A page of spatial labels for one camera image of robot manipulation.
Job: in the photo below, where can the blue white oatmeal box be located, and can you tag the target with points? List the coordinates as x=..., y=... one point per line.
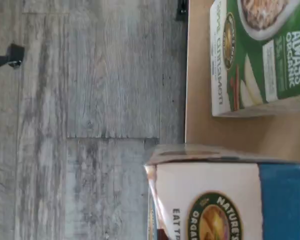
x=215, y=187

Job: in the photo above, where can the green oatmeal box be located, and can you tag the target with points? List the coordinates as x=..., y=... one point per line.
x=260, y=75

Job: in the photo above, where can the black stand foot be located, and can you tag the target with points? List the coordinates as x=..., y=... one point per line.
x=13, y=53

